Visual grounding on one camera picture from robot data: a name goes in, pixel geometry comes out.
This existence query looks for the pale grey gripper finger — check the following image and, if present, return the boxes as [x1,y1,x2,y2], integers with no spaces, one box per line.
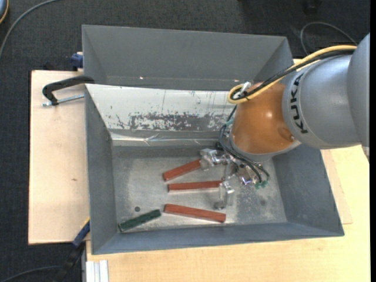
[200,147,224,170]
[214,180,236,210]

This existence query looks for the red-brown flat block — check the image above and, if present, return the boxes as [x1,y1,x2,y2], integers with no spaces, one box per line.
[163,203,227,224]
[162,159,204,182]
[167,180,223,192]

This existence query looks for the dark green flat block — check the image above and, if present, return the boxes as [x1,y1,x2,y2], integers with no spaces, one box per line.
[117,209,162,233]

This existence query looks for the grey metal bin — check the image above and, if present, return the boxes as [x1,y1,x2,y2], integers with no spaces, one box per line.
[81,24,345,256]

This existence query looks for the pale wood board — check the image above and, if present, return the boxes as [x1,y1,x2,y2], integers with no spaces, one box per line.
[28,69,90,246]

